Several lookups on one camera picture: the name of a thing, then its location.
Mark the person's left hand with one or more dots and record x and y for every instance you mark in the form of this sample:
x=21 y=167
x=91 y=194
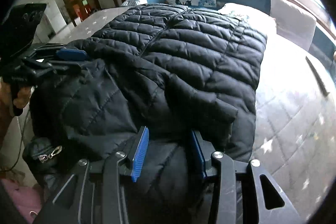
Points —
x=25 y=96

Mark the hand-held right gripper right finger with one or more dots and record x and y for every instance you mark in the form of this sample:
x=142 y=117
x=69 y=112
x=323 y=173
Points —
x=200 y=158

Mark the grey flat board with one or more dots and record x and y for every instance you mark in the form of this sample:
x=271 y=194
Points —
x=317 y=77

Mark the red stool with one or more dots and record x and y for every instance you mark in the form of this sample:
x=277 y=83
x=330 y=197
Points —
x=87 y=10

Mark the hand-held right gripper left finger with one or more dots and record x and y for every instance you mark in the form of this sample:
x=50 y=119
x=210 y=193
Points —
x=140 y=153

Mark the white cushion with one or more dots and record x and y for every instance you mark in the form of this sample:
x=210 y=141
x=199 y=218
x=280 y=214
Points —
x=291 y=22

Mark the white refrigerator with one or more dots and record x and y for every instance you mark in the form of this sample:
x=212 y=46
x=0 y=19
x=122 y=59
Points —
x=56 y=16

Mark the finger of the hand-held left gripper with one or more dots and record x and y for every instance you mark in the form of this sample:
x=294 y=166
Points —
x=52 y=67
x=71 y=54

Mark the black puffer jacket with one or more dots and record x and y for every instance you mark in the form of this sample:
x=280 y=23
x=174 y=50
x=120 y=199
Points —
x=183 y=69

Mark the pink cloth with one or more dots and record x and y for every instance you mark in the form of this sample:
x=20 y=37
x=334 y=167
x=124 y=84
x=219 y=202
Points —
x=23 y=200

